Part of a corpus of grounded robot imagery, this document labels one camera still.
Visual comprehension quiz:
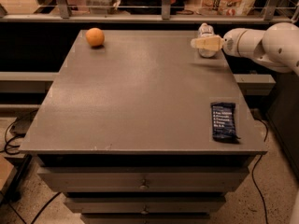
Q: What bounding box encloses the metal railing frame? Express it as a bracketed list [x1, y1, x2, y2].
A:
[0, 0, 299, 24]

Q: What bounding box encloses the middle grey drawer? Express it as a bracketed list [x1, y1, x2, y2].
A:
[64, 197, 225, 214]

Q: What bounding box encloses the black cables left floor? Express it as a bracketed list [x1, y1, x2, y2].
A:
[0, 109, 39, 156]

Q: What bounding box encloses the bottom grey drawer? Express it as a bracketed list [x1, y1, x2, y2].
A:
[81, 214, 209, 224]

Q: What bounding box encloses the grey drawer cabinet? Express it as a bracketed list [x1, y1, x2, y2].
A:
[19, 29, 268, 224]

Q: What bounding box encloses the dark blue snack bar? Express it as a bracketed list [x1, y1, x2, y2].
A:
[210, 102, 239, 143]

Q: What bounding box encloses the grey drawer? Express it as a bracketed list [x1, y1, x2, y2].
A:
[37, 167, 249, 192]
[64, 197, 225, 214]
[81, 214, 209, 224]

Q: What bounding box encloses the clear plastic bottle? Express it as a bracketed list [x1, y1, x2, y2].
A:
[197, 23, 216, 58]

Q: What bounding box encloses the black cable right floor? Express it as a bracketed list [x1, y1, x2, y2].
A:
[250, 117, 270, 224]

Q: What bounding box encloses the grey low shelf beam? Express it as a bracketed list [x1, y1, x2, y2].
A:
[0, 72, 57, 93]

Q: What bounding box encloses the black bag behind railing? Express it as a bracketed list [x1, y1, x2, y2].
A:
[118, 0, 185, 16]

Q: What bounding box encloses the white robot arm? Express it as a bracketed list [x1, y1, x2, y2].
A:
[191, 22, 299, 76]

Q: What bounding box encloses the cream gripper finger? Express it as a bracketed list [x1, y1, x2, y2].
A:
[191, 35, 224, 51]

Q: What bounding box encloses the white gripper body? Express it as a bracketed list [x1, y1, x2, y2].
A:
[222, 28, 248, 57]

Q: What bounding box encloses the top grey drawer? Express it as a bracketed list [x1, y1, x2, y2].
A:
[37, 167, 249, 192]

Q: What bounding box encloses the orange fruit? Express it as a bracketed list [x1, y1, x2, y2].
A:
[85, 28, 105, 47]

